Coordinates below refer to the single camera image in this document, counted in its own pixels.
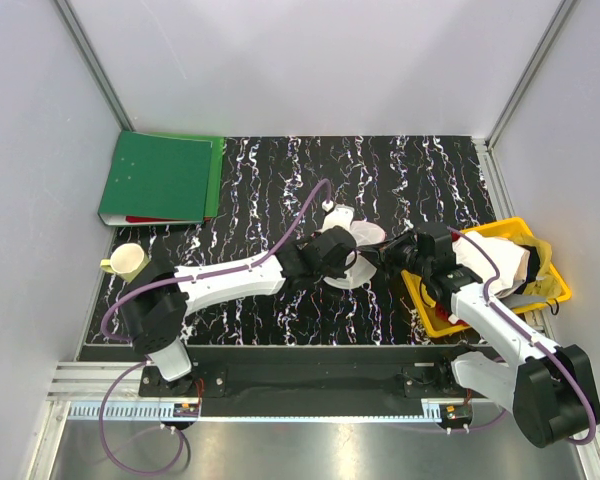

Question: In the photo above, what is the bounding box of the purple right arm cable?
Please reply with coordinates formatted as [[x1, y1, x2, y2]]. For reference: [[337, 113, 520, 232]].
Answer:
[[447, 227, 597, 446]]

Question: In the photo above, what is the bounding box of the green ring binder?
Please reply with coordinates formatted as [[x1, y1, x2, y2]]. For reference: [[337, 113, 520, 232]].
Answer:
[[98, 131, 225, 227]]

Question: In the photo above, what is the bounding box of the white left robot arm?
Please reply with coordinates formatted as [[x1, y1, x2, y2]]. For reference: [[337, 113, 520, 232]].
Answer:
[[118, 226, 359, 396]]

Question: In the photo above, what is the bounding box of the cream yellow mug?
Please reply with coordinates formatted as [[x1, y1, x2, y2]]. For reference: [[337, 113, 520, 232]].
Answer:
[[100, 243, 150, 283]]

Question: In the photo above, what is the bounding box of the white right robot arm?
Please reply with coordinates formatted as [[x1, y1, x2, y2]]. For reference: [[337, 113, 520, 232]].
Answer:
[[358, 222, 600, 448]]

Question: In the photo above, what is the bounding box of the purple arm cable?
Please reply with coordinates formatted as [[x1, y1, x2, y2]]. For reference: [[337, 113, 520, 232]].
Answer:
[[99, 178, 334, 474], [447, 227, 597, 446]]

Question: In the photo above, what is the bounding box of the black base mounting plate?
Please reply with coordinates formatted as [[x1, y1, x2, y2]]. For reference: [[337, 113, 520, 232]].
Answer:
[[139, 345, 469, 422]]

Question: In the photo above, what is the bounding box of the yellow plastic bin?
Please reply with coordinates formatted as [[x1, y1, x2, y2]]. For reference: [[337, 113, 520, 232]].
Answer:
[[398, 216, 573, 339]]

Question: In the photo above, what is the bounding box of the red folder under binder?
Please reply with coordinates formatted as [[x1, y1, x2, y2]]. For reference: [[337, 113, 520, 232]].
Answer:
[[124, 216, 211, 225]]

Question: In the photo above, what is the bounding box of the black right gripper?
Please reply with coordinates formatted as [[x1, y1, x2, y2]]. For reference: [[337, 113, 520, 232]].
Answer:
[[357, 229, 431, 279]]

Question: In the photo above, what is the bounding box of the white garment in bin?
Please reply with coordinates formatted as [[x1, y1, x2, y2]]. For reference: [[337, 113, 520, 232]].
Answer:
[[452, 231, 529, 298]]

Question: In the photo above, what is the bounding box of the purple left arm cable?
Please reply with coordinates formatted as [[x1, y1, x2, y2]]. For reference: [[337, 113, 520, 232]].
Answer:
[[99, 178, 334, 474]]

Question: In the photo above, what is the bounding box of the white pink mesh laundry bag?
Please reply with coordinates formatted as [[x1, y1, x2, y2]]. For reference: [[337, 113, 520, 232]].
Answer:
[[319, 219, 386, 290]]

